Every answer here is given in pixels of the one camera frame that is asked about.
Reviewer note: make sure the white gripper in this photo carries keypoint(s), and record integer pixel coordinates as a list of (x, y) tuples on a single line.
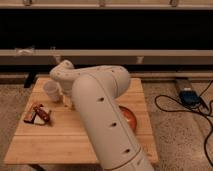
[(67, 100)]

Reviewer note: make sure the blue power adapter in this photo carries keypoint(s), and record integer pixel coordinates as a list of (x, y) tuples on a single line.
[(189, 98)]

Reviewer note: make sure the clear plastic cup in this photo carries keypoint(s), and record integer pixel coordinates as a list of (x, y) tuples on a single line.
[(52, 90)]

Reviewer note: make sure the wooden table top board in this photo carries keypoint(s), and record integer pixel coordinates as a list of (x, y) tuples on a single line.
[(65, 140)]

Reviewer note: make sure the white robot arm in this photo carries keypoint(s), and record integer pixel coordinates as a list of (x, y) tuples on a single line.
[(94, 91)]

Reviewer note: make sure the orange ceramic bowl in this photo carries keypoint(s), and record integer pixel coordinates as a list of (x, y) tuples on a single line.
[(129, 117)]

